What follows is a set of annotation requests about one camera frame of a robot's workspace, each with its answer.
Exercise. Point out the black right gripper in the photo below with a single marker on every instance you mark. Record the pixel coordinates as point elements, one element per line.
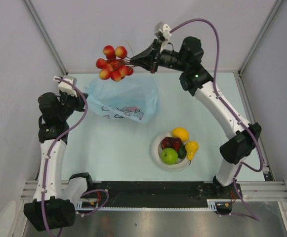
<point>150,53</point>

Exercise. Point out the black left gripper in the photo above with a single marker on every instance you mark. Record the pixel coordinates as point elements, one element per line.
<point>78,100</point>

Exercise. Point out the red fake strawberry bunch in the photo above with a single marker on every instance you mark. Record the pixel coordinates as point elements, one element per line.
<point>116,64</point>

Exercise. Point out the light blue printed plastic bag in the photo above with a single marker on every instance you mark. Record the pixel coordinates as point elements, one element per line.
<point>136,98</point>

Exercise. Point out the yellow fake lemon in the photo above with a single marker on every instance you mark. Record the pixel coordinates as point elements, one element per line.
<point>181,133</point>

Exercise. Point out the dark red fake fruit slice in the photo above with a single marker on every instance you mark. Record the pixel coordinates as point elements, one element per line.
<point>176,143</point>

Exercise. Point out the yellow fake pear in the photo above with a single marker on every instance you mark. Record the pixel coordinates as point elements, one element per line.
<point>191,148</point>

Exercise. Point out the green fake apple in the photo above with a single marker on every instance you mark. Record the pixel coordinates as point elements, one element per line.
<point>169,156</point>

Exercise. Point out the dark green fake avocado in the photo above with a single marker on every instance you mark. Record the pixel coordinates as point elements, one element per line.
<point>181,152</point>

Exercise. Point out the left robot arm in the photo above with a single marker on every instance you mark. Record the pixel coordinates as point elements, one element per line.
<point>52,206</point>

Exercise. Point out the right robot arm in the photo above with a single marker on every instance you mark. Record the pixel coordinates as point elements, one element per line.
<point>242,135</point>

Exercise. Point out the white paper plate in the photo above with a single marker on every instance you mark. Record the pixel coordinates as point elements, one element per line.
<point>155,153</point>

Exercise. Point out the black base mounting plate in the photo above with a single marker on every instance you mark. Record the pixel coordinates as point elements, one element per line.
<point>159,194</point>

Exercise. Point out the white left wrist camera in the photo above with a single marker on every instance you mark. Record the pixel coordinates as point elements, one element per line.
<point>65,84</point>

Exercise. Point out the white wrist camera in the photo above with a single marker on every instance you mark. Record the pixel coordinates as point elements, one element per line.
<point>162,31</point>
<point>65,84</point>

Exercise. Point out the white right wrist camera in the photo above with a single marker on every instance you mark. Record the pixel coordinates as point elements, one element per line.
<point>162,31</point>

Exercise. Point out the blue slotted cable duct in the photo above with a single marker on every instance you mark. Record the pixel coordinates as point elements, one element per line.
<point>87,204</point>

